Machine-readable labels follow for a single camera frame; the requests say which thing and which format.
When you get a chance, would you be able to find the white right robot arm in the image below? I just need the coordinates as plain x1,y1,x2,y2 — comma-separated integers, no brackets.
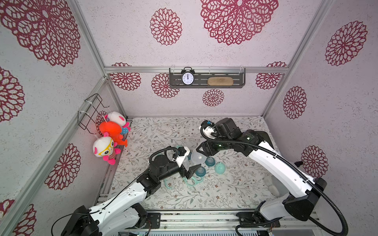
177,118,327,225

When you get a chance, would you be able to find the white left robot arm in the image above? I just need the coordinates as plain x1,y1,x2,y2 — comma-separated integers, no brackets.
61,147,191,236

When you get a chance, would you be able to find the teal nipple collar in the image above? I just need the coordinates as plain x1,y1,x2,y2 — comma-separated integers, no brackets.
205,157,216,167
195,167,206,178

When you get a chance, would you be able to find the mint bottle cap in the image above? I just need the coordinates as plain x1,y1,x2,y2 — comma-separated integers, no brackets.
214,162,226,175

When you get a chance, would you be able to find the wooden brush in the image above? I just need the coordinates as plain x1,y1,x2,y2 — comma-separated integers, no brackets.
207,76,234,86

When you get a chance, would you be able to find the orange plush toy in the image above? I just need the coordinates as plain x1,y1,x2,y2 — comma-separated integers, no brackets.
99,121,128,147

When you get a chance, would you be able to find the white plush red striped outfit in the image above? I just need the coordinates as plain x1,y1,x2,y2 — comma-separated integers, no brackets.
93,132,121,165

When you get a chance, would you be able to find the black alarm clock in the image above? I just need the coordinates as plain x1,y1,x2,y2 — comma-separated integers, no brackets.
181,66,195,86

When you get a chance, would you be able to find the white plush blue polka-dot outfit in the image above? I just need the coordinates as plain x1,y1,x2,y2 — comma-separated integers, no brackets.
104,112,131,135

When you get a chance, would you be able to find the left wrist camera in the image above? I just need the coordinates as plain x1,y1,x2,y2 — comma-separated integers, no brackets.
175,147,191,168

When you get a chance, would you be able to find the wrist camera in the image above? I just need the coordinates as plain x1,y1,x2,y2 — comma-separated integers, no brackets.
175,147,191,168
199,120,220,139

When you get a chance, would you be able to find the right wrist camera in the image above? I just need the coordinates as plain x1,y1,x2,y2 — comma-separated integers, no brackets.
199,120,220,139

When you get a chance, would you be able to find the grey wall shelf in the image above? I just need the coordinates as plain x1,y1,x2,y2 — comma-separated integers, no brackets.
168,67,246,89

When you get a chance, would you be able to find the black wire basket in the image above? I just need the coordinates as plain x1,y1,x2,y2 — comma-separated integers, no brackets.
77,93,109,136

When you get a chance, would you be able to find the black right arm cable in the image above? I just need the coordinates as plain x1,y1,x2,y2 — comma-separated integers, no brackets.
200,123,349,236

